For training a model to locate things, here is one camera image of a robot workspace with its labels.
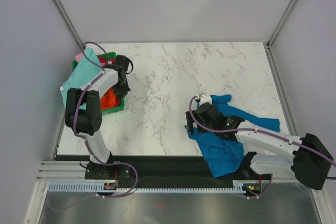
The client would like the green plastic bin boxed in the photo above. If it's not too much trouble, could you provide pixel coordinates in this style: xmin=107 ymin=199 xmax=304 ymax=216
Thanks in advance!
xmin=63 ymin=47 xmax=133 ymax=114

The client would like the pink t shirt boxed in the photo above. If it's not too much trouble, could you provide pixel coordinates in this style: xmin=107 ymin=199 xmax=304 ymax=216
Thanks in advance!
xmin=75 ymin=53 xmax=83 ymax=62

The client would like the dark red t shirt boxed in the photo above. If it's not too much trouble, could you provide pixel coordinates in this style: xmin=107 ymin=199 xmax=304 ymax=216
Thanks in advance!
xmin=97 ymin=52 xmax=116 ymax=65

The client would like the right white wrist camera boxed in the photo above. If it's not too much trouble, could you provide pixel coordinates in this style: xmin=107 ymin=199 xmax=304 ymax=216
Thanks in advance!
xmin=195 ymin=93 xmax=212 ymax=105

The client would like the right aluminium frame post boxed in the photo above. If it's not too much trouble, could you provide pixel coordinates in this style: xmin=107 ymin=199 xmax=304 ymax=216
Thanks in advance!
xmin=266 ymin=0 xmax=299 ymax=50

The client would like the aluminium front rail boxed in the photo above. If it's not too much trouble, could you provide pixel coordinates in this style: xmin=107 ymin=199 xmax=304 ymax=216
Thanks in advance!
xmin=36 ymin=161 xmax=323 ymax=183

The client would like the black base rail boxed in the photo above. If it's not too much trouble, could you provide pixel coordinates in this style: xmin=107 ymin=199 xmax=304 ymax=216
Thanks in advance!
xmin=83 ymin=155 xmax=272 ymax=189

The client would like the aluminium frame post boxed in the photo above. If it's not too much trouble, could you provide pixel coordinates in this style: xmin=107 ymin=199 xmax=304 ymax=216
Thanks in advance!
xmin=52 ymin=0 xmax=83 ymax=49
xmin=266 ymin=0 xmax=299 ymax=50

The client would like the white slotted cable duct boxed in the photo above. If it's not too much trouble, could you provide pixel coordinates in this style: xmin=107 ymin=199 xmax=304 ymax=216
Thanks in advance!
xmin=48 ymin=178 xmax=246 ymax=194

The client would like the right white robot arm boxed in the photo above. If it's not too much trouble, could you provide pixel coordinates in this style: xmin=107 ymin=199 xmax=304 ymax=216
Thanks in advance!
xmin=186 ymin=102 xmax=335 ymax=190

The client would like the left aluminium frame post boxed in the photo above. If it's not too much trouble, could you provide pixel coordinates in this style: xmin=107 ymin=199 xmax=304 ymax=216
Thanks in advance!
xmin=52 ymin=0 xmax=83 ymax=49

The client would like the teal t shirt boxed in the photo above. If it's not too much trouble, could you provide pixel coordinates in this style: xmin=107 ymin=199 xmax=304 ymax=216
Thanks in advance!
xmin=60 ymin=56 xmax=101 ymax=107

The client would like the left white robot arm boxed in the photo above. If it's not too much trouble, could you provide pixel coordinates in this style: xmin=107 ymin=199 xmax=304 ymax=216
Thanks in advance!
xmin=65 ymin=55 xmax=133 ymax=178

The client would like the orange t shirt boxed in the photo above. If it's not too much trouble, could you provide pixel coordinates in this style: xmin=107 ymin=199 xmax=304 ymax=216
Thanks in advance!
xmin=100 ymin=88 xmax=121 ymax=110

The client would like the blue t shirt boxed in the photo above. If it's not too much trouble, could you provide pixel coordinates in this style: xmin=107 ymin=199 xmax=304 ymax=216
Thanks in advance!
xmin=188 ymin=94 xmax=280 ymax=178

